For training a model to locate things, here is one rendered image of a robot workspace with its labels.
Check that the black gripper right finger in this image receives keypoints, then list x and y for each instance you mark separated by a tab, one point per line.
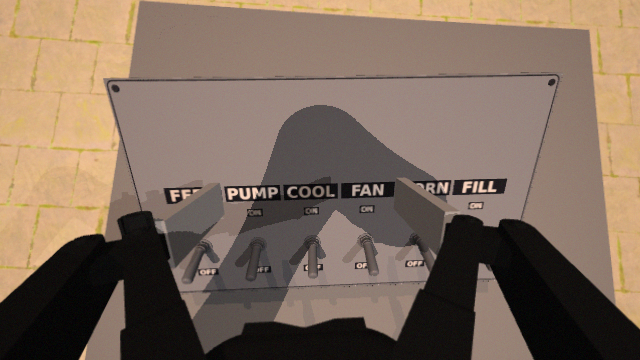
560	313

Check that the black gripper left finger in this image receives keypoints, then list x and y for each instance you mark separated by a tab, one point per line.
53	313

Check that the grey switch panel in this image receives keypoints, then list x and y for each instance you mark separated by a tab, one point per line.
308	164

